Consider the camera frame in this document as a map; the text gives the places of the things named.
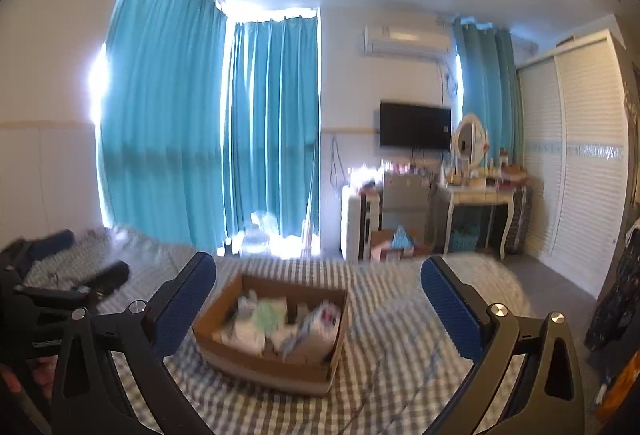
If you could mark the white slatted wardrobe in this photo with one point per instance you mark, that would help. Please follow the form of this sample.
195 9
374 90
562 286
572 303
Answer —
575 155

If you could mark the white air conditioner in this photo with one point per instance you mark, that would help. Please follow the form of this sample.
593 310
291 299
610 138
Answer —
407 35

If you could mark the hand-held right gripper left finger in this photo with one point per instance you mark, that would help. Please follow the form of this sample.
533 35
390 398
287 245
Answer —
182 310

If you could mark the clear plastic bag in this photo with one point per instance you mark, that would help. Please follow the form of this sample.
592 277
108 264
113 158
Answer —
260 232

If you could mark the crumpled plastic bag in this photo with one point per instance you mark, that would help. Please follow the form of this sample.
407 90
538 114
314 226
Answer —
364 180

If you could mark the black wall television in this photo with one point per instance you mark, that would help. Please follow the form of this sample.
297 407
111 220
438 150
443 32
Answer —
415 125

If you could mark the small cardboard box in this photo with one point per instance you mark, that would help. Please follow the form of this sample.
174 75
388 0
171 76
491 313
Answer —
382 247

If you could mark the white suitcase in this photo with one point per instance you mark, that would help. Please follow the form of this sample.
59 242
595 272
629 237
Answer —
352 225

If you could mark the orange plastic bag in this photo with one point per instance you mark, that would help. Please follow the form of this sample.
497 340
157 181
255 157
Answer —
627 380

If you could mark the floral tissue pack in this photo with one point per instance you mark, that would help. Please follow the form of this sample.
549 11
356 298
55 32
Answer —
320 322

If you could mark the teal basket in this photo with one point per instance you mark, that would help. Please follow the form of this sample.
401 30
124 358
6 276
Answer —
464 239

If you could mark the dark floral bag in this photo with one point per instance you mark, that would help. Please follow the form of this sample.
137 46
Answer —
617 285

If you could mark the dark suitcase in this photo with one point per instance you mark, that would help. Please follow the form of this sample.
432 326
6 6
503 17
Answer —
520 220

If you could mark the green tissue pack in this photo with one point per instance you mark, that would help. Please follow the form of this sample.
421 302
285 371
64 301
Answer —
267 315

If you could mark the oval white mirror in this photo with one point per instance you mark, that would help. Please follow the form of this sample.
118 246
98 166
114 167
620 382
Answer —
467 140

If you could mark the checked grey bedsheet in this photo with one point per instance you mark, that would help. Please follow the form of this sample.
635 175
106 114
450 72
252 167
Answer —
390 340

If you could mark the white cleansing towel pack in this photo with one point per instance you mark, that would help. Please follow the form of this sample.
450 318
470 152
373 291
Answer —
245 337

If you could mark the wide teal curtain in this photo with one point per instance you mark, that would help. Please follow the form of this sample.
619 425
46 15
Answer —
160 115

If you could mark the narrow teal curtain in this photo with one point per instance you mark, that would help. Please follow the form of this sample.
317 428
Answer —
485 80

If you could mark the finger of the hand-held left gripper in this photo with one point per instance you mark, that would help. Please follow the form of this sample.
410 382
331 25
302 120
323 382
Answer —
107 277
52 242

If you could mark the grey small fridge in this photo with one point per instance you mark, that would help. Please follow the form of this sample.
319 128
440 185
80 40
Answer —
405 210

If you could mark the brown cardboard box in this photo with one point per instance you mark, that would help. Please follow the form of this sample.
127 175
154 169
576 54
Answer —
270 370

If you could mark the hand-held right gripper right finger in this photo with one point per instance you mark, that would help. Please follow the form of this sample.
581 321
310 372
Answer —
452 310

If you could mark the blue tissue bag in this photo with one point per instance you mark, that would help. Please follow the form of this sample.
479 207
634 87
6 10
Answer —
402 237

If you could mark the white dressing table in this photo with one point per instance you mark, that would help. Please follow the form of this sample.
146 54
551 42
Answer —
475 195

